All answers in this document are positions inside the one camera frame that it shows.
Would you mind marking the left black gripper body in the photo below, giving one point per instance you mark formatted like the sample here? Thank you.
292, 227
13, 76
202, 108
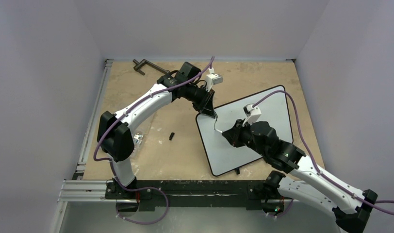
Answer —
196, 96

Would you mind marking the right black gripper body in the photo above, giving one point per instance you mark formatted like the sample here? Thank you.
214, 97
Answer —
235, 132

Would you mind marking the white whiteboard black frame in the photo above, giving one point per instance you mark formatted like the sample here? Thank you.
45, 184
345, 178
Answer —
223, 157

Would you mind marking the black marker cap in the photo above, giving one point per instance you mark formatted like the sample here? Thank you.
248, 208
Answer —
171, 136

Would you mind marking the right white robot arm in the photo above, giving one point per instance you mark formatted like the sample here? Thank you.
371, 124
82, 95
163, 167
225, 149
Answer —
304, 180

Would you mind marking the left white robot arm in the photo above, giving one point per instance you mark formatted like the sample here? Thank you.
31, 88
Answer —
115, 131

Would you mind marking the clear plastic screw box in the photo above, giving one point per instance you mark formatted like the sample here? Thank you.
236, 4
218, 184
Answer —
140, 134

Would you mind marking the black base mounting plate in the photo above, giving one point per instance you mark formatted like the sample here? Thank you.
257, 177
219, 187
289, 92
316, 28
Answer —
147, 195

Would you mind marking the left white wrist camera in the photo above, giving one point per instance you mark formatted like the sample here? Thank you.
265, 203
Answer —
211, 80

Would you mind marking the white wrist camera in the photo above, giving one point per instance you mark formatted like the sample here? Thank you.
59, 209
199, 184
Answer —
211, 80
252, 114

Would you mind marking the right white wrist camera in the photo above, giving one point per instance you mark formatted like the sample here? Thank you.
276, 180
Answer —
252, 114

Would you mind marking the aluminium rail frame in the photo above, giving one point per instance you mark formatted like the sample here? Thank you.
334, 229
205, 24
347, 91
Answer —
88, 190

